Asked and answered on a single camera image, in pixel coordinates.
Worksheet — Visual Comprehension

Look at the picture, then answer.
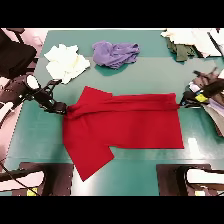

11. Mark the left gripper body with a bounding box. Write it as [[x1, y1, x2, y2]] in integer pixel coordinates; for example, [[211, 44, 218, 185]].
[[38, 90, 69, 116]]

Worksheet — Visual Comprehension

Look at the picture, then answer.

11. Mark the heap of white clothes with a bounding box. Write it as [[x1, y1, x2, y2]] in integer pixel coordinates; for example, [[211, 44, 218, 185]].
[[160, 28, 224, 59]]

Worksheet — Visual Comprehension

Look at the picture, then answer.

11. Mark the black chair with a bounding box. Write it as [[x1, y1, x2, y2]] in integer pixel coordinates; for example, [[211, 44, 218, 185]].
[[0, 28, 38, 80]]

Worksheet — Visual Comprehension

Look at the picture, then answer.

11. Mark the black cable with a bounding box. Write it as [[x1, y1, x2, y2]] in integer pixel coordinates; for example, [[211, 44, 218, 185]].
[[0, 162, 42, 197]]

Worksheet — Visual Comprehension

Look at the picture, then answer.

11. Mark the purple garment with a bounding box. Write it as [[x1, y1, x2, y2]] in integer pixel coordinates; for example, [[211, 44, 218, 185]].
[[92, 40, 141, 70]]

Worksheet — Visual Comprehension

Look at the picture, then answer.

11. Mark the white garment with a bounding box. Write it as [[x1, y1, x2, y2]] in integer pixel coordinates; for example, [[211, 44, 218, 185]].
[[43, 43, 92, 85]]

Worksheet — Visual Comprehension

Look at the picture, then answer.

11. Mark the green garment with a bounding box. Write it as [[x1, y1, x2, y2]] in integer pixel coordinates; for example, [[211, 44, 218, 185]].
[[165, 37, 198, 63]]

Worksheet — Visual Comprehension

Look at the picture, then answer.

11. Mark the red T-shirt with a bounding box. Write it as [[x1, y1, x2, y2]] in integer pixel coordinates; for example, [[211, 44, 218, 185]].
[[62, 85, 185, 183]]

